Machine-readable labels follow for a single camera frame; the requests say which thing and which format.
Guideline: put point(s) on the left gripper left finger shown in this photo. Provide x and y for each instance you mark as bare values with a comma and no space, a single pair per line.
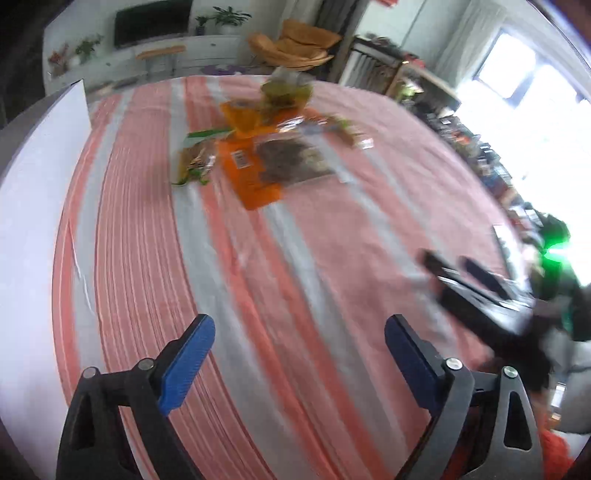
94,444

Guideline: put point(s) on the small snack stick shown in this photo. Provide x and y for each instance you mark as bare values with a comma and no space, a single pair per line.
350,133

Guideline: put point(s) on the small wooden stool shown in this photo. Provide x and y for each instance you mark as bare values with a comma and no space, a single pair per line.
149,57

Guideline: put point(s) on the white curtain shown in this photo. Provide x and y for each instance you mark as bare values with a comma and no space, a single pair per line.
471,40

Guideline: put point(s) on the wooden railing shelf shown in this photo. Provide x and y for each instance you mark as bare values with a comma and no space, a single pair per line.
379,66

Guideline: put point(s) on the orange lounge chair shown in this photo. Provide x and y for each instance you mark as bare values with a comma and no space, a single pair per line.
301,47

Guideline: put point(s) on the flower plant white vase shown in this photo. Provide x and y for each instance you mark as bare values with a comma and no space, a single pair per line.
86,49

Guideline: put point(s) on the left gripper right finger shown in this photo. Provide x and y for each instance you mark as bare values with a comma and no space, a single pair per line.
482,424

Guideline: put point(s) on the orange bag dark snacks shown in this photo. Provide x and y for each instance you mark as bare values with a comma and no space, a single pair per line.
260,168

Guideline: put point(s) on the red flower arrangement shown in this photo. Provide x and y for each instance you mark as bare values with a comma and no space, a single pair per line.
58,61

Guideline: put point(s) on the dark cluttered side table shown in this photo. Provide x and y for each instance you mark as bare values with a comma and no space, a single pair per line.
438,110

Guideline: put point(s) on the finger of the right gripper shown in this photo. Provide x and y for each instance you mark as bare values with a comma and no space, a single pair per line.
489,285
444,272

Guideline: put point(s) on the clear bag round balls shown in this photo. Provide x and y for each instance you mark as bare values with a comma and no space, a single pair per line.
286,89

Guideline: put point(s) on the purple floor mat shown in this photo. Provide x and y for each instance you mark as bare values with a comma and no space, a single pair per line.
224,70

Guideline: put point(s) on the white tv cabinet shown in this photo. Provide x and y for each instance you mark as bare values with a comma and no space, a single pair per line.
121,64

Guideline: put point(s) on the striped orange white tablecloth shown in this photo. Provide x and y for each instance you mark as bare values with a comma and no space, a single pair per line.
299,383

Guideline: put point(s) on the small dark potted plant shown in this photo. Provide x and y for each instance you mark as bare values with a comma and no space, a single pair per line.
200,27

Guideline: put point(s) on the orange snack bag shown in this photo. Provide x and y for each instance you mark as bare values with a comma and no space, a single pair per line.
248,118

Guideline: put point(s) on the black flat television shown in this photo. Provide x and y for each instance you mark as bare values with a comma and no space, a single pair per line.
159,19

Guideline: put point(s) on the green potted plant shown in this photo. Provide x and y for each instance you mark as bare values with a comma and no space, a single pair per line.
227,20

